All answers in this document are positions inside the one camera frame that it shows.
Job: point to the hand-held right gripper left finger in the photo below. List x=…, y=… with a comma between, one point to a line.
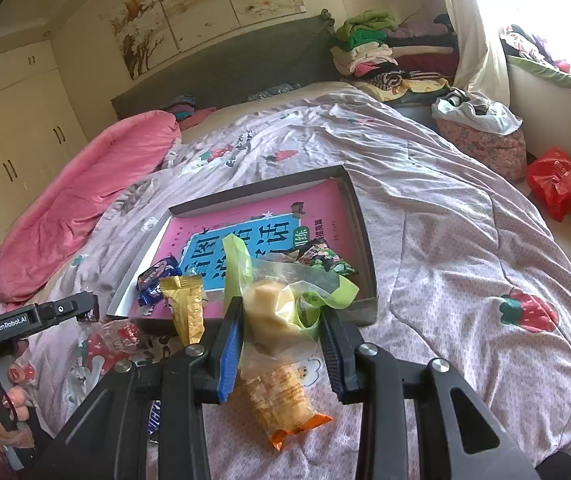
x=230, y=360

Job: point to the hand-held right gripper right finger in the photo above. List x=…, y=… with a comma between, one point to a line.
x=338, y=360

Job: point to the green clear bread bag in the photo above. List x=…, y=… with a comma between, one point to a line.
x=270, y=310

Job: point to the orange cracker packet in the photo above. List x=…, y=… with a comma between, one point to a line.
x=285, y=405

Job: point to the gold yellow snack packet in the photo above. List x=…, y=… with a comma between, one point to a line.
x=185, y=305

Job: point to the clear red white snack packet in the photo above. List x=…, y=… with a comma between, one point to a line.
x=115, y=335

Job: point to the dark chocolate bar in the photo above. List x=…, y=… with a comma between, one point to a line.
x=154, y=420

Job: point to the dark cardboard box tray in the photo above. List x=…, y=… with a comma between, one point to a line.
x=360, y=240

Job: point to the green and black candy packet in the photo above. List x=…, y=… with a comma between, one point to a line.
x=325, y=257

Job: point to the blue snack packet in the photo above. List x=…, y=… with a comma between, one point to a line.
x=155, y=280

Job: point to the pink duvet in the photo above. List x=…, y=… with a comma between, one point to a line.
x=80, y=195

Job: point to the pink and blue book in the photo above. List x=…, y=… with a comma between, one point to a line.
x=275, y=205

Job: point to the cream wardrobe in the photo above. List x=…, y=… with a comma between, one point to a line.
x=15, y=135

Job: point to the floral fabric bag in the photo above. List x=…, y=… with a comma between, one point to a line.
x=485, y=152

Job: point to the purple teal folded clothes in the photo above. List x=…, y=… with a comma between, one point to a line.
x=185, y=107

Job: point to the red plastic bag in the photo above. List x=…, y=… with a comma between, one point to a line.
x=555, y=182

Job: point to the white plastic bag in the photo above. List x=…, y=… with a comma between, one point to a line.
x=485, y=112

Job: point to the grey headboard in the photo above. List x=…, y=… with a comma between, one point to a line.
x=225, y=65

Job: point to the pile of folded clothes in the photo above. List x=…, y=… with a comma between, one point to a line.
x=390, y=55

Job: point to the cream curtain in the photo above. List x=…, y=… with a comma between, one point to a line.
x=480, y=35

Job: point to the green window ledge mat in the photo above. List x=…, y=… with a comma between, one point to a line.
x=555, y=77

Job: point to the clothes heap on windowsill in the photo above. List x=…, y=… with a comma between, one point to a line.
x=530, y=50

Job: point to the tree branch wall painting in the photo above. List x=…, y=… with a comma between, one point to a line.
x=140, y=35
x=195, y=5

